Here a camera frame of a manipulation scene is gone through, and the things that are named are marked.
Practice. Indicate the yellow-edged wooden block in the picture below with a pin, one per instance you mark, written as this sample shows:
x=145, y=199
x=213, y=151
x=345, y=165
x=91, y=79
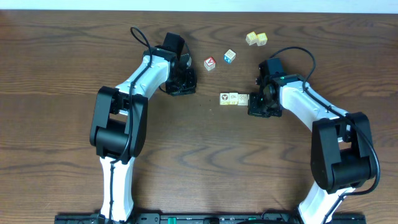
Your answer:
x=234, y=98

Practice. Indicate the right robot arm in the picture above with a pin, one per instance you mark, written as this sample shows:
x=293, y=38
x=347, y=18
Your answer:
x=343, y=157

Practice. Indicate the blue X block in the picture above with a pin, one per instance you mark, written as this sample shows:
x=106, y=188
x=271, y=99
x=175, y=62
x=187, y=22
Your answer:
x=229, y=56

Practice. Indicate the yellow block left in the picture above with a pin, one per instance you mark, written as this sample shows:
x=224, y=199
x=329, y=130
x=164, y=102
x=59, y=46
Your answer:
x=251, y=38

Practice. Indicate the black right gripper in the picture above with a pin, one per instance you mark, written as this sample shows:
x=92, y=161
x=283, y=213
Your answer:
x=254, y=110

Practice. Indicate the yellow block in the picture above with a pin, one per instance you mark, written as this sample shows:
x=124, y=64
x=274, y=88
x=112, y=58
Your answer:
x=251, y=38
x=262, y=39

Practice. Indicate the yellow block right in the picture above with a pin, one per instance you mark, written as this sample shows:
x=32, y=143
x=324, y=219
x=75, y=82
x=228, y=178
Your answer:
x=262, y=39

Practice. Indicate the red A block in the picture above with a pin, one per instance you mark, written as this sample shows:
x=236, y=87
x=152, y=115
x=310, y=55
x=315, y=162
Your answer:
x=209, y=63

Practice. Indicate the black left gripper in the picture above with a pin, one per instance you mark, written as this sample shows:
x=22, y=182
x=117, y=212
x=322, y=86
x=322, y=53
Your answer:
x=181, y=86

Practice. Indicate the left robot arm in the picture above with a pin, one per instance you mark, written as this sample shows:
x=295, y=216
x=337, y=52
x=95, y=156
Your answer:
x=119, y=125

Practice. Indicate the soccer ball block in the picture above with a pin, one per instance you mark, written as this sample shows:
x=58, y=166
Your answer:
x=224, y=99

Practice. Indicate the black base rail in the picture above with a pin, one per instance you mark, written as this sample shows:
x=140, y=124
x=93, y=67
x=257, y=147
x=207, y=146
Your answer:
x=156, y=218

